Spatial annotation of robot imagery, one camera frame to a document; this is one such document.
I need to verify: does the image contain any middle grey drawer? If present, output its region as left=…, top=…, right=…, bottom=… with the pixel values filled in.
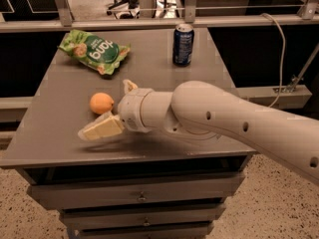
left=61, top=203, right=225, bottom=230

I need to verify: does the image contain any grey drawer cabinet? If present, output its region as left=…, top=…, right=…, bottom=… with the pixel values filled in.
left=0, top=27, right=266, bottom=239

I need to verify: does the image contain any orange fruit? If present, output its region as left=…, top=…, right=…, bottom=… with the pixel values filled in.
left=90, top=93, right=114, bottom=115

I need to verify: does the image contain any top grey drawer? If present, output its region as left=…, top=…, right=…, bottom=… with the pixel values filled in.
left=28, top=172, right=244, bottom=210

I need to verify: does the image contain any blue pepsi can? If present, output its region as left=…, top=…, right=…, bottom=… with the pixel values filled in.
left=172, top=24, right=194, bottom=67

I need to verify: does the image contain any black office chair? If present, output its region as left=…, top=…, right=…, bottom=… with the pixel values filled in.
left=107, top=0, right=139, bottom=19

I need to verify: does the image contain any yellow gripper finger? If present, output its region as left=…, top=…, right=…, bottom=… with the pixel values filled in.
left=78, top=112, right=125, bottom=141
left=123, top=79, right=138, bottom=94

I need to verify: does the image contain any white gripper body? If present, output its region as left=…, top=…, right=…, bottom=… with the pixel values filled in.
left=118, top=88, right=153, bottom=133

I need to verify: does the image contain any grey drawer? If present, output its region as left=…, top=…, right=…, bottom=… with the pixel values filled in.
left=61, top=203, right=225, bottom=230
left=70, top=221, right=213, bottom=239
left=28, top=172, right=244, bottom=210

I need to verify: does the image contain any green chip bag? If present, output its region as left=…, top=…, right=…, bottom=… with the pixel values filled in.
left=59, top=30, right=131, bottom=76

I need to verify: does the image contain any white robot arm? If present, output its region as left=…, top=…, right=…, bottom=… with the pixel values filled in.
left=78, top=80, right=319, bottom=184

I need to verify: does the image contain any bottom grey drawer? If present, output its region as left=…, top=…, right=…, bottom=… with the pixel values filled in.
left=70, top=221, right=213, bottom=239

